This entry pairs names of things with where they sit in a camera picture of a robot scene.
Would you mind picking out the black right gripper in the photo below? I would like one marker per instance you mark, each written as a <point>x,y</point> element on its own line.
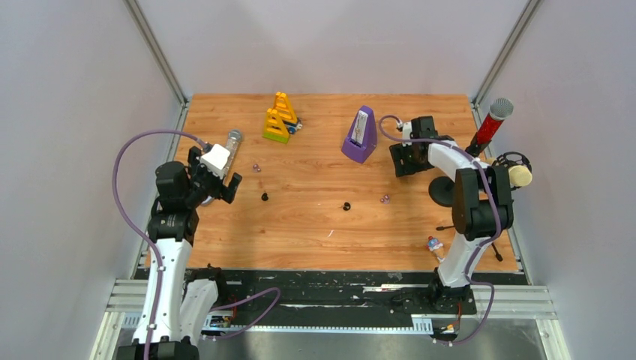
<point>398,153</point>

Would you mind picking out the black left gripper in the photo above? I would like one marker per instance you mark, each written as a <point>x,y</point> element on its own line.
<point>194,168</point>

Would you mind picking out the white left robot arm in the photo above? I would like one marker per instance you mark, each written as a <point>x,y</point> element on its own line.
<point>175,308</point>

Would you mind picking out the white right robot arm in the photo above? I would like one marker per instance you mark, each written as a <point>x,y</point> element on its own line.
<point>480,199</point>

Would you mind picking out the red microphone on stand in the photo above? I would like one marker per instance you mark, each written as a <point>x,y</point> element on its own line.
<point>477,144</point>

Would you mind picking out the silver glitter microphone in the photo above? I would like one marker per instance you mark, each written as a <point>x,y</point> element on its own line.
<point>233,142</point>

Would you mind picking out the purple clip earbud right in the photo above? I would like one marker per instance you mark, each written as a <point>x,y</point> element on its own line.
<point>385,199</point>

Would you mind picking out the purple metronome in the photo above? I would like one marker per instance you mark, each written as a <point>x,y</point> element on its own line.
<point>361,140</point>

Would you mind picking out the yellow toy block tower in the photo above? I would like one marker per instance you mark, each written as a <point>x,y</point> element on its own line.
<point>274,127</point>

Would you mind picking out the small toy figure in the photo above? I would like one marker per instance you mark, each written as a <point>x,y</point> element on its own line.
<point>436,247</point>

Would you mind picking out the yellow toy block on car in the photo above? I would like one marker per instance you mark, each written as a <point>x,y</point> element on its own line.
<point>286,112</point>

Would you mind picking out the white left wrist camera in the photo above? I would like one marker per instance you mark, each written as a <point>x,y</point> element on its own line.
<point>216,160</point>

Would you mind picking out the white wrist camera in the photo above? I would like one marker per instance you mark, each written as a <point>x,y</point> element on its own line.
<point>406,132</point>
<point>216,160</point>

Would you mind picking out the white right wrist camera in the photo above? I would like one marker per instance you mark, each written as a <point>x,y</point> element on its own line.
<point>406,132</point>

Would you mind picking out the beige microphone in shock mount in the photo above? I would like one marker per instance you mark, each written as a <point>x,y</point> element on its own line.
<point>518,165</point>

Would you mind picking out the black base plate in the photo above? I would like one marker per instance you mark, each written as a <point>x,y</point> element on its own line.
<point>334,299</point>

